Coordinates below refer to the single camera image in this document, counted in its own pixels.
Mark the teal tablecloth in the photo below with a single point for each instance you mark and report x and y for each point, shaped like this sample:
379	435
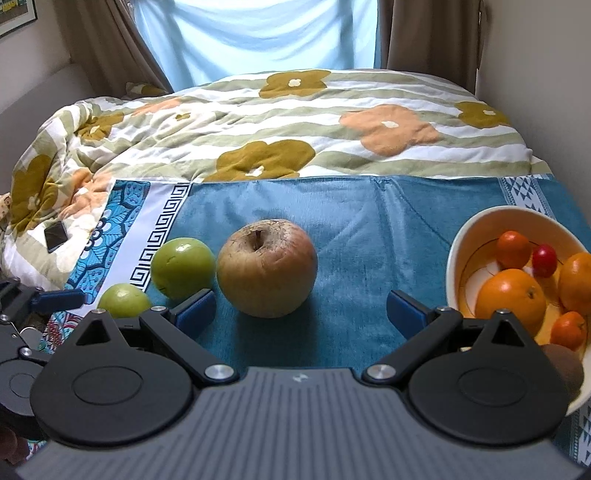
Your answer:
360	230

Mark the light blue sheer curtain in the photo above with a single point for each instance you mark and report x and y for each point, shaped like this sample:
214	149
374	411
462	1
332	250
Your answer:
258	37

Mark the large orange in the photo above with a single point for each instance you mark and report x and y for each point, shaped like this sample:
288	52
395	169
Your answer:
577	286
508	297

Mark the brown curtain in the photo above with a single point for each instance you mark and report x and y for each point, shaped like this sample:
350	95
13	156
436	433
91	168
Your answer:
434	41
111	41

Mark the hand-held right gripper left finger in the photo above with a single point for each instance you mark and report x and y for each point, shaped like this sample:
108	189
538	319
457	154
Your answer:
196	312

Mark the framed wall picture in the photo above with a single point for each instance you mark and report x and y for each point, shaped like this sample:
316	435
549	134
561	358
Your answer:
14	14

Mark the mandala printed cloth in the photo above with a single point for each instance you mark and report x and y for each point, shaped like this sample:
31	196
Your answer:
134	221

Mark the black smartphone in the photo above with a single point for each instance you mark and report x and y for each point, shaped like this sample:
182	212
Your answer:
56	236

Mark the wrinkled brownish apple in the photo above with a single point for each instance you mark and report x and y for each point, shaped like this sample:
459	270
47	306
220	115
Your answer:
268	267

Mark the brown kiwi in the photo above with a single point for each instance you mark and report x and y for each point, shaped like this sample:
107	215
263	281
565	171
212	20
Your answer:
565	367

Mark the small mandarin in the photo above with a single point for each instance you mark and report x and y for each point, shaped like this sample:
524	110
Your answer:
513	249
569	330

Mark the green apple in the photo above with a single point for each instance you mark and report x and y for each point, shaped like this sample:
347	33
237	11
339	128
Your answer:
183	268
124	301

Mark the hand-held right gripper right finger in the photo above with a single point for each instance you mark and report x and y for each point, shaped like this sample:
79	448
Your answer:
406	317

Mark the cream bowl with bear print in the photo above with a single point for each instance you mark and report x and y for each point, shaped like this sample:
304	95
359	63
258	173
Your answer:
466	263

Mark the grey upholstered bed side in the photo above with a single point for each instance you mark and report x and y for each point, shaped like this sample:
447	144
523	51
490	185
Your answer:
37	87

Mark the floral striped blanket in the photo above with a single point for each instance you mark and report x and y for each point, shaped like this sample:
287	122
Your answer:
277	124

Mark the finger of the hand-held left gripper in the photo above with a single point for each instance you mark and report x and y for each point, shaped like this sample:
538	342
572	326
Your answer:
57	299

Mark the red cherry tomato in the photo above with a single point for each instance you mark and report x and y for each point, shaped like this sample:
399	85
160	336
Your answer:
545	261

